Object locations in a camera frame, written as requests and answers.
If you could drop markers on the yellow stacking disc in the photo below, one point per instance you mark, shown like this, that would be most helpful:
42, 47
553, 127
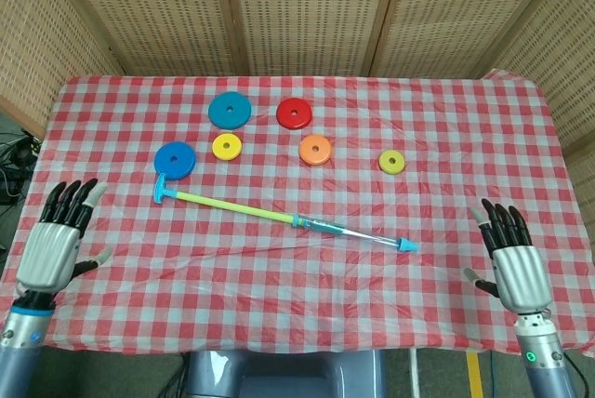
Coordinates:
232, 150

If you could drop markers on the red white checkered tablecloth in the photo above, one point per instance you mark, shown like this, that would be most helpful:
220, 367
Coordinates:
279, 295

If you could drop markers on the orange stacking disc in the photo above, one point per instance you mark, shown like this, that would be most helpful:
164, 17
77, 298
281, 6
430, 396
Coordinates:
309, 158

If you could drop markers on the red stacking disc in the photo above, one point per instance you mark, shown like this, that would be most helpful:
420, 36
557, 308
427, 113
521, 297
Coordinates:
286, 121

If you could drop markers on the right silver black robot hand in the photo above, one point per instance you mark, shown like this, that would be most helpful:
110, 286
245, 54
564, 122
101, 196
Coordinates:
523, 277

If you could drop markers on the woven folding screen panel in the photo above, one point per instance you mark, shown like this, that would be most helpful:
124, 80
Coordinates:
37, 44
153, 12
558, 44
465, 12
307, 12

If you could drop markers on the green plastic rod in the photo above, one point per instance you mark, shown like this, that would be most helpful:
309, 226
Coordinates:
241, 209

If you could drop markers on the white table leg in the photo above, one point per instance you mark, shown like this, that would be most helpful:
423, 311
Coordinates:
413, 375

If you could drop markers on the blue stacking disc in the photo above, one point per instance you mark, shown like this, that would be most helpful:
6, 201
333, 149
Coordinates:
165, 168

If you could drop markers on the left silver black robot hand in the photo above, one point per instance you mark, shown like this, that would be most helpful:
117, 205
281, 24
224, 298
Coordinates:
46, 254

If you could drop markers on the grey robot torso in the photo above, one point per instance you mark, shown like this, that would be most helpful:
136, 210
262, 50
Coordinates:
279, 375

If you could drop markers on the teal stacking disc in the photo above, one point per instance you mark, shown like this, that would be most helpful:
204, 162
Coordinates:
220, 119

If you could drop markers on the lime green stacking disc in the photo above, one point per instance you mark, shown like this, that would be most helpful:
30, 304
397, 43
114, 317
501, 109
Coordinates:
386, 168

